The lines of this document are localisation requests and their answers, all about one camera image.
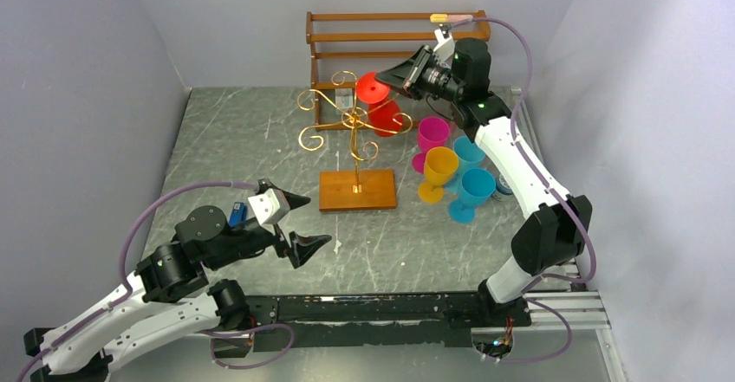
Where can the magenta wine glass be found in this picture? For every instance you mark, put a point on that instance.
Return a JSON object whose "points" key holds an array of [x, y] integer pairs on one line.
{"points": [[432, 132]]}

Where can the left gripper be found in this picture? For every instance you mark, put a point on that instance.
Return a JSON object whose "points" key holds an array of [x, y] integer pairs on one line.
{"points": [[302, 247]]}

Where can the blue wine glass back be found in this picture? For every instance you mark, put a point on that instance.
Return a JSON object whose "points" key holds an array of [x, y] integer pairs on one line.
{"points": [[476, 185]]}

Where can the white teal cardboard box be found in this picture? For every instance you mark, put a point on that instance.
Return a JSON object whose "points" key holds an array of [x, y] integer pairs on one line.
{"points": [[344, 98]]}

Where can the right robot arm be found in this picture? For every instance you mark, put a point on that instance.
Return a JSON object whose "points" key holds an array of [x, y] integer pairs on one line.
{"points": [[555, 221]]}

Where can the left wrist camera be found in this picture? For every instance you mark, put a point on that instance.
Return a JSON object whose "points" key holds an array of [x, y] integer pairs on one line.
{"points": [[269, 207]]}

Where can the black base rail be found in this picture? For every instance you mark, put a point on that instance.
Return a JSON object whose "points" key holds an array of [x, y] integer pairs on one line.
{"points": [[451, 319]]}

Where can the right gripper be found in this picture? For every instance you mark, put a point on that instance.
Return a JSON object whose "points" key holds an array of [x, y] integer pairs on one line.
{"points": [[421, 71]]}

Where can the wooden shelf rack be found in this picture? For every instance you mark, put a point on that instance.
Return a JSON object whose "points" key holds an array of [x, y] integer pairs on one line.
{"points": [[367, 41]]}

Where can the red wine glass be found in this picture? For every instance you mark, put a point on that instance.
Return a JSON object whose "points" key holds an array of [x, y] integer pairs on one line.
{"points": [[381, 108]]}

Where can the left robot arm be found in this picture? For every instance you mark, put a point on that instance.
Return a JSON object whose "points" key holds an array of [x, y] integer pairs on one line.
{"points": [[168, 295]]}

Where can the yellow wine glass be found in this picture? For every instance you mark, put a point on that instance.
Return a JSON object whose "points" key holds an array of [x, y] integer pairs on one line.
{"points": [[441, 164]]}

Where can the blue wine glass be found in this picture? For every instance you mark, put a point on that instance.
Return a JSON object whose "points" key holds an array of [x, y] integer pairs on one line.
{"points": [[469, 156], [476, 185]]}

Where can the gold wire glass rack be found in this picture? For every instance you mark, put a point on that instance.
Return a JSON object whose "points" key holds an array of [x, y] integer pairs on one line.
{"points": [[356, 189]]}

